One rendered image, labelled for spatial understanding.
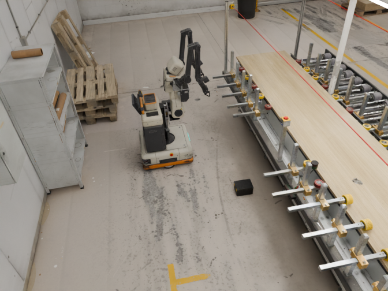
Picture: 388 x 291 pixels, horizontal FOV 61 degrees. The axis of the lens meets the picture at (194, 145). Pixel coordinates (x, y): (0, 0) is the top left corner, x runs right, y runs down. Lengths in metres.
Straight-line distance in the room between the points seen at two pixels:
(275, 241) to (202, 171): 1.32
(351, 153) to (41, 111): 3.10
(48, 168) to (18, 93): 1.00
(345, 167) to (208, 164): 1.85
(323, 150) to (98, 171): 2.81
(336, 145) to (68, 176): 3.03
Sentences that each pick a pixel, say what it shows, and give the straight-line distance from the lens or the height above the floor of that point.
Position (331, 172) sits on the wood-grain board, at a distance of 3.12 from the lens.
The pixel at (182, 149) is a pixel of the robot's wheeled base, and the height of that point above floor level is 0.28.
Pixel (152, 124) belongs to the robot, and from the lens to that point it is 3.92.
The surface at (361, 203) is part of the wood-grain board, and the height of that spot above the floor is 0.90.
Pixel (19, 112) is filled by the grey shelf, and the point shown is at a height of 1.20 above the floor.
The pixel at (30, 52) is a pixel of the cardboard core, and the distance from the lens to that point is 4.02.
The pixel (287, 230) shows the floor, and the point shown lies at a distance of 3.75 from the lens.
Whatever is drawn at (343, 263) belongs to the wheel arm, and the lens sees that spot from 2.48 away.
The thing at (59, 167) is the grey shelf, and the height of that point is 0.40.
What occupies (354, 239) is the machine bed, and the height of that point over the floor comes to 0.72.
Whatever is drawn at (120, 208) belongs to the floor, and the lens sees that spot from 4.01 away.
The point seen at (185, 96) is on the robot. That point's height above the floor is 0.96.
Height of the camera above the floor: 2.96
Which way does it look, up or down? 39 degrees down
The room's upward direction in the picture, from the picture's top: 3 degrees counter-clockwise
